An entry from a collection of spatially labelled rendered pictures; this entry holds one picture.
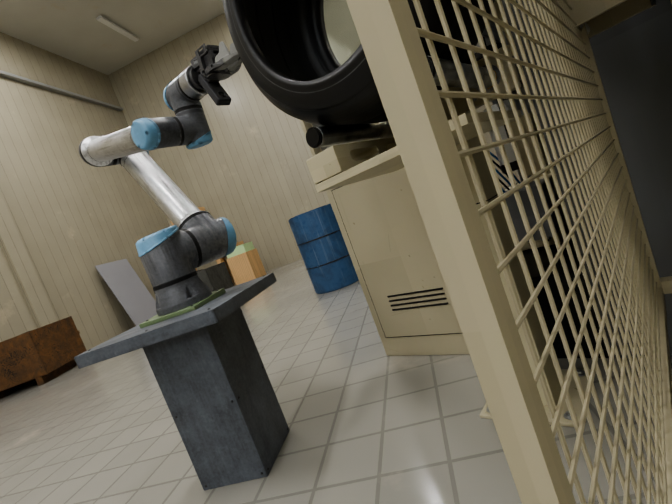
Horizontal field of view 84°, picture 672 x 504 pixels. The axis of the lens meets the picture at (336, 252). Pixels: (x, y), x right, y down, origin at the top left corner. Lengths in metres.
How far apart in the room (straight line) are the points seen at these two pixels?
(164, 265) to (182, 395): 0.43
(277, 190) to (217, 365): 9.16
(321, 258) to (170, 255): 2.72
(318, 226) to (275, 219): 6.49
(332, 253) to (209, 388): 2.77
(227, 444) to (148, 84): 11.43
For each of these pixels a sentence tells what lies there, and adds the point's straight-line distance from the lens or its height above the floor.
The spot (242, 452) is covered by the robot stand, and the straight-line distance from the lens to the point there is 1.43.
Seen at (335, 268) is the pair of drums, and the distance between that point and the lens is 3.94.
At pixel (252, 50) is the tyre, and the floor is 1.12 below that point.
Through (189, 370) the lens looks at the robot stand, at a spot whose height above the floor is 0.42.
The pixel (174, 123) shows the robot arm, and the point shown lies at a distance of 1.32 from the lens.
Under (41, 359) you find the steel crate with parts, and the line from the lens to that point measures 6.52.
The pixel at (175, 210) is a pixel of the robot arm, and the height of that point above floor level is 0.96.
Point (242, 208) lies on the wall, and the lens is 10.68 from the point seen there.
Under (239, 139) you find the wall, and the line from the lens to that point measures 10.77.
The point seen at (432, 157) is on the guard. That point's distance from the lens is 0.16.
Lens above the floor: 0.72
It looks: 5 degrees down
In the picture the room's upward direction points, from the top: 20 degrees counter-clockwise
